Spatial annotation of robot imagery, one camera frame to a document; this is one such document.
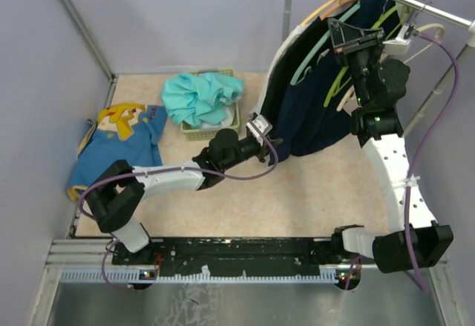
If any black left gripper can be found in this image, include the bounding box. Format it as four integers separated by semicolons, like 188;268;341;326
222;133;283;172

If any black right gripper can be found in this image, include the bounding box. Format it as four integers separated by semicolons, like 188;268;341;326
328;19;387;107

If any dark navy t-shirt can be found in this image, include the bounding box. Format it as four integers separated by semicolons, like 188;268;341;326
266;0;404;166

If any mint green hanger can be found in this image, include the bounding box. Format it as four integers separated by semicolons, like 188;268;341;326
281;0;360;86

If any cream hanger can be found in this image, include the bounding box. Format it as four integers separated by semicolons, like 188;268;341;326
335;23;446;112

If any teal t-shirt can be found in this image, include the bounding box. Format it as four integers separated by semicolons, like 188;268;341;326
160;73;244;128

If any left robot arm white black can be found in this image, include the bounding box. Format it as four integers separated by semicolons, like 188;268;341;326
78;128;278;264

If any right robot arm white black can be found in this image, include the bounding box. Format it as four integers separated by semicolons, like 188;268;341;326
328;19;453;273

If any orange hanger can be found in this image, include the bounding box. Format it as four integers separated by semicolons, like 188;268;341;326
317;0;358;20

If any yellow hanger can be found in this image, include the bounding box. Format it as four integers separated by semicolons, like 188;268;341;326
299;0;342;26

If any black t-shirt white trim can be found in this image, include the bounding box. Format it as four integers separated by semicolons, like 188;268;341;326
255;0;364;119

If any blue Pikachu t-shirt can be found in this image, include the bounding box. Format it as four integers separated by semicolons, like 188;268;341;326
67;103;167;202

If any metal clothes rack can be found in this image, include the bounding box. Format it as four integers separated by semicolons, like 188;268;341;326
394;0;474;136

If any light green plastic basket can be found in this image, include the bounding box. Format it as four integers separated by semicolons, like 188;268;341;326
180;68;241;142

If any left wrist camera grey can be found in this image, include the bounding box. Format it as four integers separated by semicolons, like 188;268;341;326
246;113;272;146

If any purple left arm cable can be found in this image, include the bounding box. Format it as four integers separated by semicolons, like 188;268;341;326
77;117;280;293

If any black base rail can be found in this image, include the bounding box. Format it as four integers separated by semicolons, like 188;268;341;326
112;237;362;290

